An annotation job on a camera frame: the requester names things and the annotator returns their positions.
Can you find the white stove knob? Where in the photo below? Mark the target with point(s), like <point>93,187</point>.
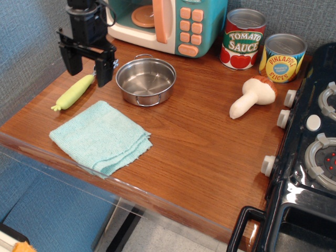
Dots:
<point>267,165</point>
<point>283,118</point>
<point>289,98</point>

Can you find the white stove knob middle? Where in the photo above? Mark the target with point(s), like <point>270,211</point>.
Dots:
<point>283,118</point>

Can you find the teal toy microwave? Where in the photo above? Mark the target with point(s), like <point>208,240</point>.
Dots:
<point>185,28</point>

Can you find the orange microwave turntable plate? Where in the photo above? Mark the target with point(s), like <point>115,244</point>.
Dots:
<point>143,16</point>

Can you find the small steel pot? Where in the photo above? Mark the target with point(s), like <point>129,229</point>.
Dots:
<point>146,81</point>

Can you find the spoon with green handle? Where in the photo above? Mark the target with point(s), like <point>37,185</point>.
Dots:
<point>69,97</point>

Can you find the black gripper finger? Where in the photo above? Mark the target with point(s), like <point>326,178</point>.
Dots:
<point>104,69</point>
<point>72,57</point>

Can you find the tomato sauce can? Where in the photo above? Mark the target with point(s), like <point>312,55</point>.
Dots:
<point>244,31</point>

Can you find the white stove knob upper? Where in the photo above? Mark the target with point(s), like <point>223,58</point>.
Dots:
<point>289,98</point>

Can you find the pineapple slices can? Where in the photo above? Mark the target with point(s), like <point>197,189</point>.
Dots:
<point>282,57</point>

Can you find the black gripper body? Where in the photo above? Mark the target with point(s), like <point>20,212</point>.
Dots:
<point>89,27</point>

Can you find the light teal folded cloth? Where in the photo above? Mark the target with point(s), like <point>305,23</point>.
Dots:
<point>102,139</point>

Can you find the plush mushroom toy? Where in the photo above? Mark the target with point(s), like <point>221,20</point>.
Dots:
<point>257,90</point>

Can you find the white stove knob lower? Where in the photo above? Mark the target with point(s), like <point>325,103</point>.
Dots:
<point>267,165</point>

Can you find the black toy stove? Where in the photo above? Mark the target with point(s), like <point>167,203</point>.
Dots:
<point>300,199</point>

